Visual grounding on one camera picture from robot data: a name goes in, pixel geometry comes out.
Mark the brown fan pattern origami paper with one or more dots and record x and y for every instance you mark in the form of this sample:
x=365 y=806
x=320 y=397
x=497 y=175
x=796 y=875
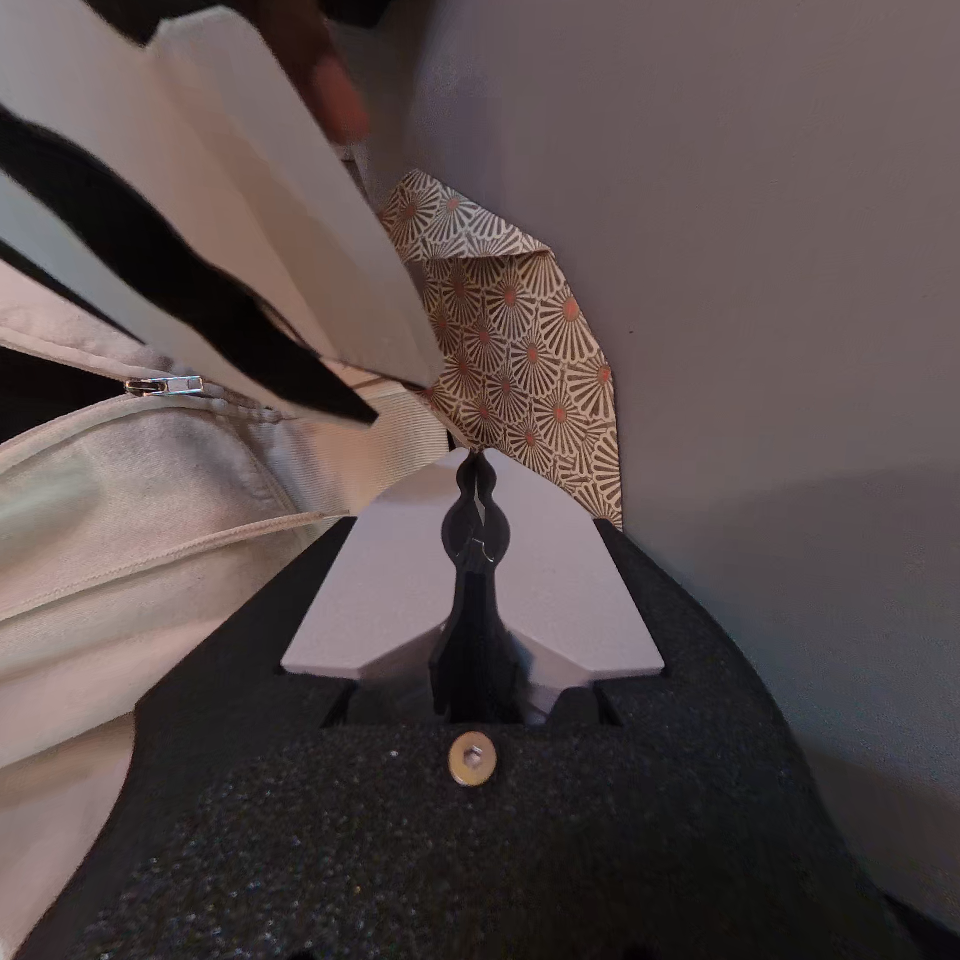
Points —
x=518 y=345

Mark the person's light jacket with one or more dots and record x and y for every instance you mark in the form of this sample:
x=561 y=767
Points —
x=135 y=570

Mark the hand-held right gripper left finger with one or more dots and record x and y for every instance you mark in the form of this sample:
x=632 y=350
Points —
x=383 y=585

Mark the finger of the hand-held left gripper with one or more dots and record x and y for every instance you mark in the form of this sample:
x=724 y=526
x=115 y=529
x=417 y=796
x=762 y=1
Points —
x=255 y=165
x=135 y=300

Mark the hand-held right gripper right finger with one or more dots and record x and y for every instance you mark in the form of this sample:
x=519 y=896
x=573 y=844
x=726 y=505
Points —
x=570 y=585

